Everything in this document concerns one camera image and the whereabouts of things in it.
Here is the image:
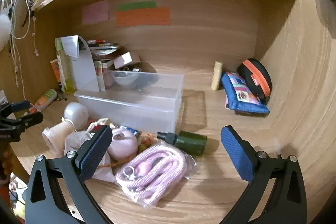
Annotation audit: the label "small pale pink box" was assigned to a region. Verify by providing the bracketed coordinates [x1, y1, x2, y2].
[113, 52, 141, 69]

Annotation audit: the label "pink sticky note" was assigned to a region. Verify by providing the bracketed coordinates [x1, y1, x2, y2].
[81, 1, 109, 25]

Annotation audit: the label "clear plastic lid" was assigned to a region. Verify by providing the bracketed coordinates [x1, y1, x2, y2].
[181, 90, 207, 127]

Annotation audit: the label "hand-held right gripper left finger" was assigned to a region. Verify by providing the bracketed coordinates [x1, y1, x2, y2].
[25, 125, 113, 224]

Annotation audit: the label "blue white small tube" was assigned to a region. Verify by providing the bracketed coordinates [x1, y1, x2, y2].
[121, 126, 140, 136]

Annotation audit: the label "green sticky note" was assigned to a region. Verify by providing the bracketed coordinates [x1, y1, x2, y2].
[118, 1, 157, 11]

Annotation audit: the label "white paper sheets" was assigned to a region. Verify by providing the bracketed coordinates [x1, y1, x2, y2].
[71, 35, 101, 93]

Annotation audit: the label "stack of books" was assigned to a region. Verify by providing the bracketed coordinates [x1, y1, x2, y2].
[88, 40, 124, 69]

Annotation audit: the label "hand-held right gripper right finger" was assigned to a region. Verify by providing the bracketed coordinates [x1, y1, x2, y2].
[220, 125, 307, 224]

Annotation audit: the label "orange book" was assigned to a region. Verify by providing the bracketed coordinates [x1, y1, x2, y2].
[51, 56, 63, 85]

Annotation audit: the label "white round lamp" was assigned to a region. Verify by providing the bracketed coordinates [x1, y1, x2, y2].
[64, 102, 89, 128]

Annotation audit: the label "white hanging cord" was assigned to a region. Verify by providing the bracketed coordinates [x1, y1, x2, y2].
[10, 0, 37, 98]

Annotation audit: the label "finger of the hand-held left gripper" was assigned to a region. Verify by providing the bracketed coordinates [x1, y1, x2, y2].
[0, 112, 44, 142]
[0, 100, 31, 120]

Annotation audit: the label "dark green spray bottle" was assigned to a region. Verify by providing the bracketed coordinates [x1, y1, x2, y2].
[157, 131, 208, 156]

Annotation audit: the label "white handwritten paper note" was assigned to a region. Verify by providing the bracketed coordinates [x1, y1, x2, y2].
[61, 35, 79, 59]

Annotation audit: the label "pink cable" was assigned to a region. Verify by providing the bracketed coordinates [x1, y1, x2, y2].
[115, 144, 197, 207]

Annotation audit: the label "blue patchwork pouch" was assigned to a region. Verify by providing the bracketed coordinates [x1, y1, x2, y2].
[221, 72, 270, 115]

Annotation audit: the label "orange sticky note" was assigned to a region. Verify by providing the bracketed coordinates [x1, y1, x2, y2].
[115, 7, 171, 28]

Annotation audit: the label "black orange round case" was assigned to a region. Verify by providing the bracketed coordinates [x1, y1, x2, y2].
[237, 58, 273, 105]

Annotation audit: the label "clear plastic storage box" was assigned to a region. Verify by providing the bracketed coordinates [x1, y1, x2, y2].
[74, 70, 184, 134]

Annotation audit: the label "wooden desktop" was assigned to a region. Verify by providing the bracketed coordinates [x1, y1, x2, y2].
[8, 67, 289, 224]

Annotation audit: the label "yellow orange keychain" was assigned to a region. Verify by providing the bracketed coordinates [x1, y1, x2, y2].
[136, 132, 158, 151]

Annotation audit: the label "translucent plastic cup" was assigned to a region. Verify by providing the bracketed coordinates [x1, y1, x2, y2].
[42, 120, 76, 151]

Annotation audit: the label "orange green tube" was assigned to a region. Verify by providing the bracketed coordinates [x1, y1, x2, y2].
[35, 89, 58, 110]

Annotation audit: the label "cream lotion tube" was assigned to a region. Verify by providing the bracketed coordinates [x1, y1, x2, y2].
[211, 61, 223, 90]

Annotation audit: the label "pale round case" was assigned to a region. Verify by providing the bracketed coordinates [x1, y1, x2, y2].
[107, 127, 138, 161]

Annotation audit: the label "clear plastic bowl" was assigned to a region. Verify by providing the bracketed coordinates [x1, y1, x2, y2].
[112, 72, 139, 86]

